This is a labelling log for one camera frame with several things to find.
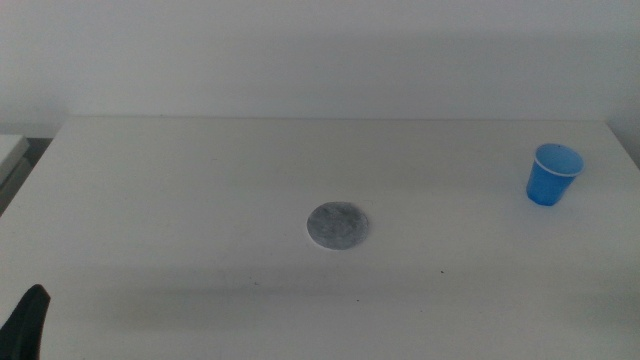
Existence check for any blue plastic cup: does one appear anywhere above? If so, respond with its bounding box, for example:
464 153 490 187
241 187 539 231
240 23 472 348
525 142 585 207

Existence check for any round grey cup mat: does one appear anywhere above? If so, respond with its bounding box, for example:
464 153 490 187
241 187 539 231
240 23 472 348
305 200 370 252

